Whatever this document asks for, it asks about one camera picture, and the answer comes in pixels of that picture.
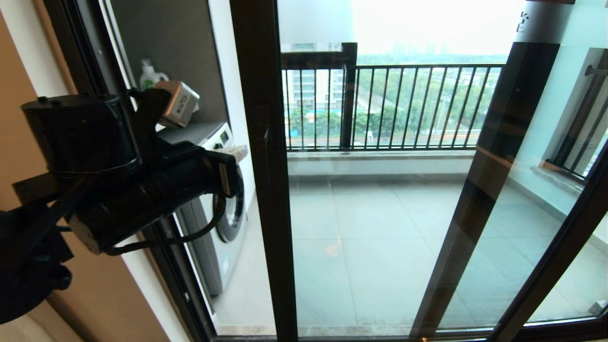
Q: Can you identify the dark framed sliding glass door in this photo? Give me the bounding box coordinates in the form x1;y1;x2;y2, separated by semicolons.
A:
230;0;608;342

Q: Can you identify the grey stone balcony sill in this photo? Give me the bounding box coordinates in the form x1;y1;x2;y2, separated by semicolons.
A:
287;150;476;163

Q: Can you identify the black balcony railing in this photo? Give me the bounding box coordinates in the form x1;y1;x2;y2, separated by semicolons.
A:
284;64;505;152

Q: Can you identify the dark balcony window frame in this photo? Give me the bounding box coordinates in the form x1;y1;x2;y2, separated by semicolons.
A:
280;43;358;150

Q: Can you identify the white detergent bottle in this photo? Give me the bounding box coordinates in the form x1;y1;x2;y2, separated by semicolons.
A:
139;59;170;91

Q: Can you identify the silver front-load washing machine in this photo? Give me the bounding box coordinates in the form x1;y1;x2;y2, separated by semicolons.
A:
159;121;248;296

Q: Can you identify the dark outer door frame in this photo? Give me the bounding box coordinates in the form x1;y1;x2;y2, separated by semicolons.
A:
43;0;608;342

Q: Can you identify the grey stone side sill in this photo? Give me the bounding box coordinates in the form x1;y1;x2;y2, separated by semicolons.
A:
530;166;587;195

